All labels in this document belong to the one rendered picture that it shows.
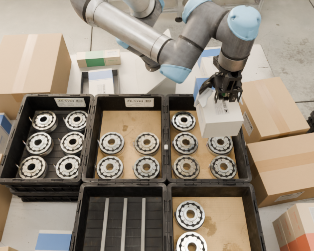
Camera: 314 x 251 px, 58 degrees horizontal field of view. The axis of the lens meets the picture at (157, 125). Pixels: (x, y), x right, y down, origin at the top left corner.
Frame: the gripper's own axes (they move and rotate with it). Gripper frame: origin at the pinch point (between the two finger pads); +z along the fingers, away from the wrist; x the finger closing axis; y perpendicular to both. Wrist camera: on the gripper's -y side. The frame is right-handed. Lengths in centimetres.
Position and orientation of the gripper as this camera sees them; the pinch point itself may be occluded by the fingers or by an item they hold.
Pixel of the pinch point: (217, 101)
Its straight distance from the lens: 97.3
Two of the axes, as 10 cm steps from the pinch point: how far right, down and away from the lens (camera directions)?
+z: 0.0, 5.5, 8.4
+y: 0.9, 8.4, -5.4
